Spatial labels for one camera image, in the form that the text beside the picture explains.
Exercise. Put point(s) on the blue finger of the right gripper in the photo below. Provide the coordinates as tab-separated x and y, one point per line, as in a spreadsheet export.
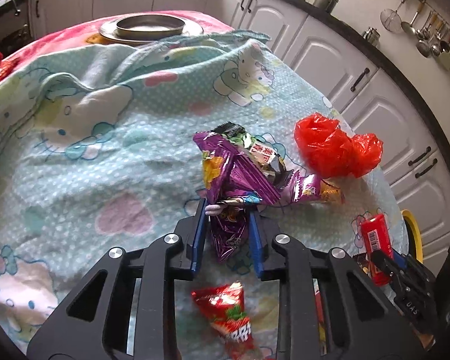
399	260

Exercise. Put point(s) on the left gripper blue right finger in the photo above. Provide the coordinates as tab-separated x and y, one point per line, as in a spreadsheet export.
255	243

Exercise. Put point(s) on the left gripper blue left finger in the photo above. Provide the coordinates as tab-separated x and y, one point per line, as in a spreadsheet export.
197	238

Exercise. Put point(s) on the red cylindrical tube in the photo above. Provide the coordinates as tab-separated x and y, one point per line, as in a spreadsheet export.
375	237

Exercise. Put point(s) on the purple snack wrapper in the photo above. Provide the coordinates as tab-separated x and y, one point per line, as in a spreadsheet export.
233	183

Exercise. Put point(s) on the red plastic bag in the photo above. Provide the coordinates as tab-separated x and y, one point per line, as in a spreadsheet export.
330	152

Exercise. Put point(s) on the yellow red snack box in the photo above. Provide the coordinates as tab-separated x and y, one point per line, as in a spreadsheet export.
320	317

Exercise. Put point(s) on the yellow rimmed trash bin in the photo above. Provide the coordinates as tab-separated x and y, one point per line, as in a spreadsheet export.
415	248

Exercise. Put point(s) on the white lower kitchen cabinets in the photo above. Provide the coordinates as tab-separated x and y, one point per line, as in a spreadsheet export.
358	80

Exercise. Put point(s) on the brown chocolate bar wrapper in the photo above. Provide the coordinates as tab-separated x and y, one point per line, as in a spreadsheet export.
362	260

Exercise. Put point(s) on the red strawberry snack wrapper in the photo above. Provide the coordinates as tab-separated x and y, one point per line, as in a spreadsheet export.
224	308

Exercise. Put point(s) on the black green snack wrapper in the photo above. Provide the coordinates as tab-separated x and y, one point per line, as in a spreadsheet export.
268	158

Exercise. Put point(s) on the hello kitty light blue blanket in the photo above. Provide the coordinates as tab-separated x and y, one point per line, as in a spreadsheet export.
100	180

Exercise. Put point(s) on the hanging green spatula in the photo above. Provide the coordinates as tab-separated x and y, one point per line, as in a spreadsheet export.
444	57

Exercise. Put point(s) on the round steel pan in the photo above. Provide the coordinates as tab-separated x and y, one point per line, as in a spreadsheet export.
137	30

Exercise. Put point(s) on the pink blanket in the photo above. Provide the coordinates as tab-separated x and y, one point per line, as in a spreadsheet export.
81	35

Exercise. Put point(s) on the small steel teapot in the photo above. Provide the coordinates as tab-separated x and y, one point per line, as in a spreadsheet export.
372	36

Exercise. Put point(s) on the hanging steel ladle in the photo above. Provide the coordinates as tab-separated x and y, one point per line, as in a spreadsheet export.
409	27

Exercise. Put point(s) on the dark metal pot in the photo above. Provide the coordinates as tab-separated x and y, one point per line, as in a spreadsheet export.
325	5

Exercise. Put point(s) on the hanging wire skimmer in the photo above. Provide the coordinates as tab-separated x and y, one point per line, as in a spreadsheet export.
391	20

